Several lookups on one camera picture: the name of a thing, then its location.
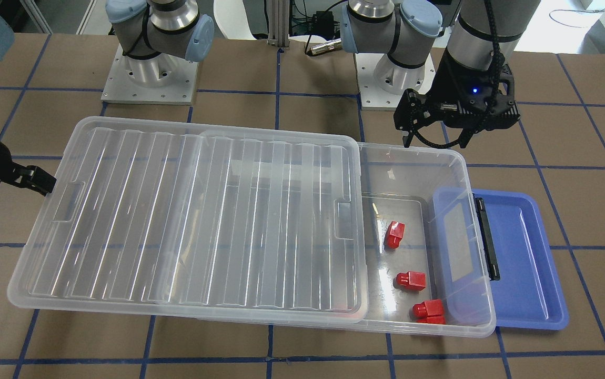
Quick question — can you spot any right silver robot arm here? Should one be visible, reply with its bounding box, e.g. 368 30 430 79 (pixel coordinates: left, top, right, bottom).
0 1 215 196

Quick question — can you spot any blue plastic tray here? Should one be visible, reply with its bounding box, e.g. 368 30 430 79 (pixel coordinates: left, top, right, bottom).
473 189 569 331

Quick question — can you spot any red block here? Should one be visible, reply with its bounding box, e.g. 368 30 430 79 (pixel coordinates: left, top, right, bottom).
411 299 445 319
395 271 427 291
384 221 406 250

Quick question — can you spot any red block in box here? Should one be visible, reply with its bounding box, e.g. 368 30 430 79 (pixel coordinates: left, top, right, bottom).
395 271 427 291

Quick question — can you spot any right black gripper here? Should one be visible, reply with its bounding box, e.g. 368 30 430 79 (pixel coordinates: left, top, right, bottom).
0 142 57 196

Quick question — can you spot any clear plastic storage box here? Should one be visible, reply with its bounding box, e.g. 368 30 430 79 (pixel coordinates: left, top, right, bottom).
169 136 497 337

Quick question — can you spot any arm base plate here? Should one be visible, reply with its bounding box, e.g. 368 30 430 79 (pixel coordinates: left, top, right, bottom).
101 46 199 105
355 53 436 111

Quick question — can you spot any clear plastic box lid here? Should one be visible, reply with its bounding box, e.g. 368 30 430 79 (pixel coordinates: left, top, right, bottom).
7 117 368 327

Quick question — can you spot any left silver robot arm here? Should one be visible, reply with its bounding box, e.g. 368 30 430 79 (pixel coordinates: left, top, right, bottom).
339 1 540 149

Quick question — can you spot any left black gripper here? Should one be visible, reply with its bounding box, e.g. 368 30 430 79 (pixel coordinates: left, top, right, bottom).
393 53 521 148

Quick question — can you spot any black box latch handle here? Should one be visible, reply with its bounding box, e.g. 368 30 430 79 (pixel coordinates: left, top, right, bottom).
474 197 501 281

